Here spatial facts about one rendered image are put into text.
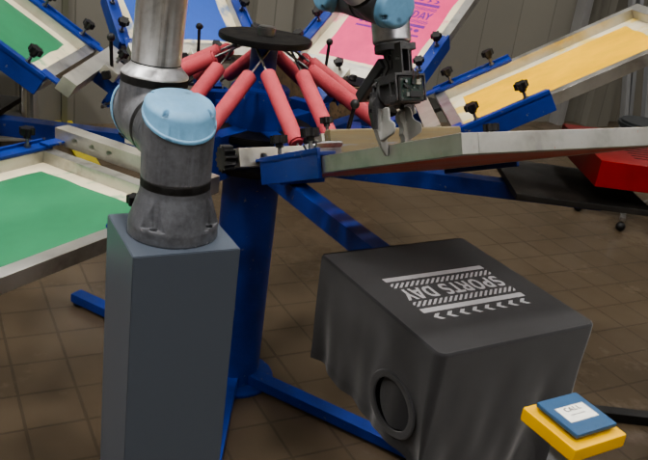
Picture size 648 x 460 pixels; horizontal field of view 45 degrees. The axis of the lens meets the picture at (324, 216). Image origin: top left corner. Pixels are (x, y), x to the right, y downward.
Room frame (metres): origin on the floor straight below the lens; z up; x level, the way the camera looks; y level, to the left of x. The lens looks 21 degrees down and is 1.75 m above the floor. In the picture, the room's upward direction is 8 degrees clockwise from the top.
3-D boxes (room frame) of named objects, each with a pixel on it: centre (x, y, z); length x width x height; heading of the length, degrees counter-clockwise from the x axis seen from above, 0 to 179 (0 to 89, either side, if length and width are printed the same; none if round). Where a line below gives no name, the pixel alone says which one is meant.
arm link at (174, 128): (1.24, 0.26, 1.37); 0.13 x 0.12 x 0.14; 33
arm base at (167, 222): (1.23, 0.25, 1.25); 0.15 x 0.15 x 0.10
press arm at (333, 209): (2.11, -0.06, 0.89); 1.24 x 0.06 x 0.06; 32
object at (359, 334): (1.60, -0.17, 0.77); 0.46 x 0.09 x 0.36; 32
